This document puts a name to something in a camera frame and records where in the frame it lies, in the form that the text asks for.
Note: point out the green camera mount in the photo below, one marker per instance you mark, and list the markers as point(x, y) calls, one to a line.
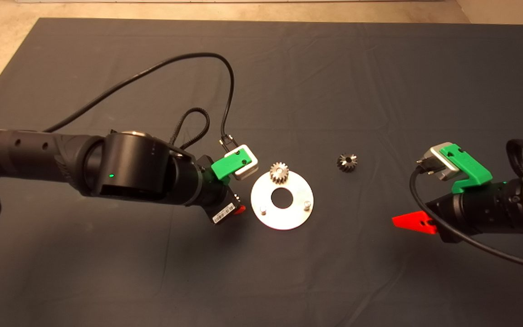
point(229, 167)
point(466, 170)

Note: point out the steel planetary gear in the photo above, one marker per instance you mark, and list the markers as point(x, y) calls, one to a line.
point(276, 175)
point(347, 165)

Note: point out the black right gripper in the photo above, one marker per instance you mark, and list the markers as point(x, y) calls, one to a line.
point(475, 213)

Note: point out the green right camera mount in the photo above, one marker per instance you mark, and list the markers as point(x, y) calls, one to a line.
point(466, 170)

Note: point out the green left camera mount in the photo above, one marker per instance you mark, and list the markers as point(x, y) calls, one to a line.
point(229, 167)

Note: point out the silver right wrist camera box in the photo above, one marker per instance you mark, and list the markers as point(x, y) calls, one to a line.
point(441, 161)

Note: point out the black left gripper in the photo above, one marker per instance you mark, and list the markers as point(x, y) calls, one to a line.
point(220, 202)

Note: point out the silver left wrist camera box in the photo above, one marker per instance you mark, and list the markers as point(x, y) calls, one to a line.
point(249, 167)

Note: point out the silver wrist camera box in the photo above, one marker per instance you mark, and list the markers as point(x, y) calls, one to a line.
point(441, 161)
point(249, 167)

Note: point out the dark grey table cloth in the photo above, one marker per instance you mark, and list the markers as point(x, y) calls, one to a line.
point(379, 91)

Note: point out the round metal carrier plate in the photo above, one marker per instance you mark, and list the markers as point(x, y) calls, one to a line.
point(286, 220)

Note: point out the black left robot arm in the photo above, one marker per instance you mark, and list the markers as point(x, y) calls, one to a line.
point(130, 168)

